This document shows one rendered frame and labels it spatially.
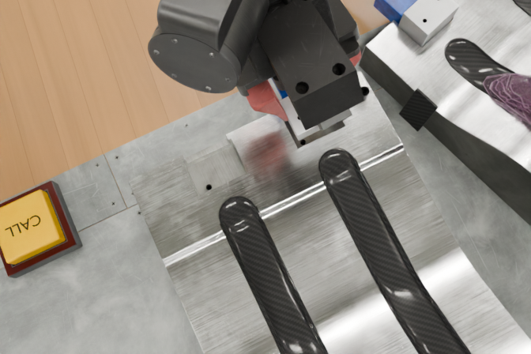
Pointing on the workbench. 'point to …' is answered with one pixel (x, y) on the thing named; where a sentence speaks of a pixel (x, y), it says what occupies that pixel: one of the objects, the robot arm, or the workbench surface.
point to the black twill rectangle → (418, 110)
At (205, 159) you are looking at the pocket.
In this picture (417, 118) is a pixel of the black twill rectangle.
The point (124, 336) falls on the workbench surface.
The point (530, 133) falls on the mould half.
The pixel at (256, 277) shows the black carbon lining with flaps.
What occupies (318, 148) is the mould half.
